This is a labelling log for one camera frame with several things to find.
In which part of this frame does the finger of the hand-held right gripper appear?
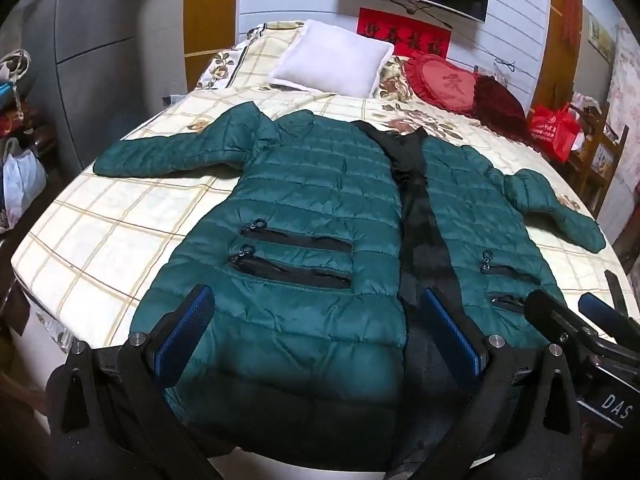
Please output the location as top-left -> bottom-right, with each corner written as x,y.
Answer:
524,289 -> 598,356
578,269 -> 640,336

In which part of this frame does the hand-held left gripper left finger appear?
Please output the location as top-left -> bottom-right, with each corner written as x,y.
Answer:
47,283 -> 216,480

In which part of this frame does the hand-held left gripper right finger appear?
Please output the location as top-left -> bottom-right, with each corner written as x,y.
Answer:
400,287 -> 584,480

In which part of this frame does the green puffer jacket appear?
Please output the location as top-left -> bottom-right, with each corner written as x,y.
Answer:
93,101 -> 607,453

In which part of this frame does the bed with floral sheet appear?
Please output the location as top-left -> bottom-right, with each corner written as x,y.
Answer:
10,20 -> 632,480

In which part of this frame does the wooden chair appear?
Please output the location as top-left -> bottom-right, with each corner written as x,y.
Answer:
567,92 -> 630,220

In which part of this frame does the red shopping bag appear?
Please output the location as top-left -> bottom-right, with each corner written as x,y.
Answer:
528,102 -> 583,163

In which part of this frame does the pink patterned curtain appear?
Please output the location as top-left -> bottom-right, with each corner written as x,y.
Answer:
597,22 -> 640,233

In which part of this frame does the white plastic bag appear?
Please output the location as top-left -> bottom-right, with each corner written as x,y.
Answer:
1,140 -> 49,217

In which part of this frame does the dark red velvet pillow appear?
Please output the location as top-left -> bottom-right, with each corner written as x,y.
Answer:
470,74 -> 532,142

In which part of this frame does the red heart-shaped pillow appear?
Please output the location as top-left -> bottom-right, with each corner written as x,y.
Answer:
403,53 -> 493,116

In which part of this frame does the grey wardrobe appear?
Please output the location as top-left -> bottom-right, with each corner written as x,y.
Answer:
22,0 -> 188,178

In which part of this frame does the white square pillow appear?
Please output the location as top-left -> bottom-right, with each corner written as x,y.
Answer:
267,19 -> 396,99

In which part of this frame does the framed wall picture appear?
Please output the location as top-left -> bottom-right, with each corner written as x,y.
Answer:
587,12 -> 617,63

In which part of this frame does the orange wooden wall panel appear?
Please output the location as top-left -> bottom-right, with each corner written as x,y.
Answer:
182,0 -> 242,93
531,0 -> 585,111

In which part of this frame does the black wall cable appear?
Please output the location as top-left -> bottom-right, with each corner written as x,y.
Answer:
380,0 -> 517,73

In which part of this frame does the red wall banner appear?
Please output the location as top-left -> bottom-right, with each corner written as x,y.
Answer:
357,7 -> 452,60

